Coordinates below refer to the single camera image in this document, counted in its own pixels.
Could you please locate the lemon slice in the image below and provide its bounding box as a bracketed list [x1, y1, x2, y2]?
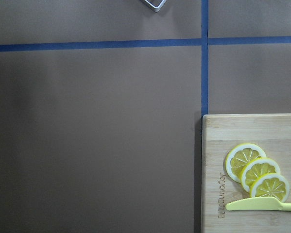
[240, 158, 281, 193]
[225, 143, 267, 183]
[249, 173, 290, 202]

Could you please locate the lemon slice near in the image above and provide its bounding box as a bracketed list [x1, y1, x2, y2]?
[249, 173, 290, 202]

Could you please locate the lemon slice far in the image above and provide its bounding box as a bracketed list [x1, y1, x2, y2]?
[225, 143, 267, 183]

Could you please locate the lemon slice middle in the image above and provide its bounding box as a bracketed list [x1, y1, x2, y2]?
[240, 158, 281, 193]

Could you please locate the wooden cutting board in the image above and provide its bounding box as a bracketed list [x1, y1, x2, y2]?
[201, 114, 291, 233]

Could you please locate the yellow plastic knife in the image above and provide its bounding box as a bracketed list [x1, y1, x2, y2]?
[225, 197, 291, 212]

